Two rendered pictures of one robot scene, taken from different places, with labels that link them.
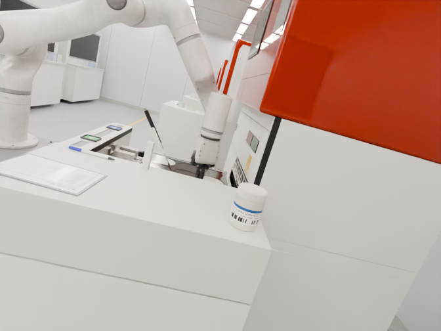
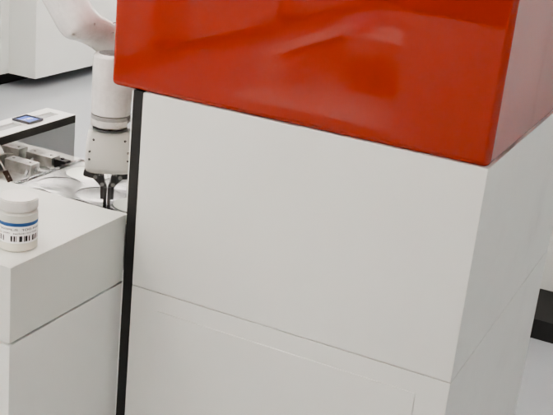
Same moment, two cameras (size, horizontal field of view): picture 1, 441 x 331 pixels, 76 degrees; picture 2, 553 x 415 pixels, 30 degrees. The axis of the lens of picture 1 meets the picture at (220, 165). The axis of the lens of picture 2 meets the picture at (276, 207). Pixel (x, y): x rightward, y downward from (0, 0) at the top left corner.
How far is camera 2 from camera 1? 155 cm
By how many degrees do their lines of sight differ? 30
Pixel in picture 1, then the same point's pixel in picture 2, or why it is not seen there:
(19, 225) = not seen: outside the picture
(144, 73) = not seen: outside the picture
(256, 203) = (10, 212)
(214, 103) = (95, 71)
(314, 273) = (255, 369)
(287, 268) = (209, 355)
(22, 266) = not seen: outside the picture
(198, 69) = (62, 21)
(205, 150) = (97, 151)
